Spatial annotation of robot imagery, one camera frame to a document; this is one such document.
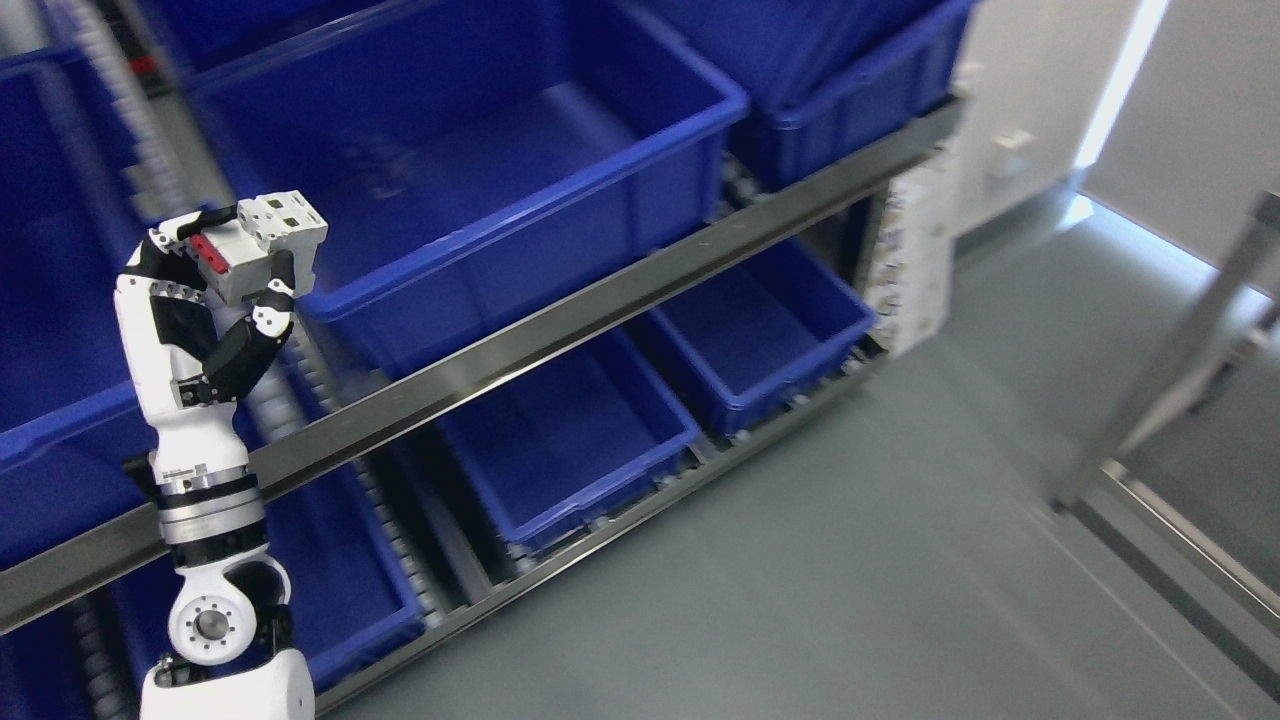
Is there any lower blue bin right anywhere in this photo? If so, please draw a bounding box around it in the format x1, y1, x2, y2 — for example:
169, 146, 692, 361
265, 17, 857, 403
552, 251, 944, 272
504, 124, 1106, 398
625, 240, 878, 438

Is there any large blue bin left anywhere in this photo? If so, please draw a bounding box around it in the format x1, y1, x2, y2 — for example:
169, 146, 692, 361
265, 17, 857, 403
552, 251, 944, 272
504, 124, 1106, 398
1, 59, 157, 568

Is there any stainless steel table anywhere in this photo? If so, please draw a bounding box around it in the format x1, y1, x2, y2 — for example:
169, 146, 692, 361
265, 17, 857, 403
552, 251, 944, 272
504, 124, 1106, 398
1050, 187, 1279, 700

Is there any blue bin upper right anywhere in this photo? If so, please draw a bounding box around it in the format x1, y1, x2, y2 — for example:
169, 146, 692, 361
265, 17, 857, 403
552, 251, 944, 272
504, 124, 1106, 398
648, 1, 977, 190

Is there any large blue bin centre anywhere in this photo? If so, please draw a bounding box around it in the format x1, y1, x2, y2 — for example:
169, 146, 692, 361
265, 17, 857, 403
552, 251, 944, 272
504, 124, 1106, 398
186, 1, 748, 377

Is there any white label sign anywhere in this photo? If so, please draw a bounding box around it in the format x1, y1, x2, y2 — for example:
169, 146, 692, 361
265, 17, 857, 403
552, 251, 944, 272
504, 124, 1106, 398
863, 147, 956, 357

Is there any white robot forearm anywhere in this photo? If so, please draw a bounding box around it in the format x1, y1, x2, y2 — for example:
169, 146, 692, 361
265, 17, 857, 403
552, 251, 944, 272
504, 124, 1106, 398
140, 474, 316, 719

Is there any lower blue bin middle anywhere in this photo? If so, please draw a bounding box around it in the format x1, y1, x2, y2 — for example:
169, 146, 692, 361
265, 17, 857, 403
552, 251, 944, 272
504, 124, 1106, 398
438, 331, 700, 553

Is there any grey red circuit breaker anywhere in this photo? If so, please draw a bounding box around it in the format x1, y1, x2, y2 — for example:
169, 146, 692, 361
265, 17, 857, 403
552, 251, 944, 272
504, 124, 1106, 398
187, 191, 329, 306

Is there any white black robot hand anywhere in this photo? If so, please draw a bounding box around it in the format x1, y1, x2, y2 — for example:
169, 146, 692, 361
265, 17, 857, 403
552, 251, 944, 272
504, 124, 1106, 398
113, 206, 296, 507

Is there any lower blue bin left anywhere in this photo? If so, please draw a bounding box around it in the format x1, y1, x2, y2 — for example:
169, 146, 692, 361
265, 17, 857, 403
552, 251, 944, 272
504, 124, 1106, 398
109, 468, 425, 691

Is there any large blue bin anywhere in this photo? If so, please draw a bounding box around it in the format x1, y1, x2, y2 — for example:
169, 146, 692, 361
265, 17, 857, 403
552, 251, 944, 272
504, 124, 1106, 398
1, 59, 157, 568
186, 1, 748, 377

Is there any metal shelf rail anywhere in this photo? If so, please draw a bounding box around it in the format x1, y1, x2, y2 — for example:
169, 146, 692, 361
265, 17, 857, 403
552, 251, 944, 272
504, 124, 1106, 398
1, 91, 970, 633

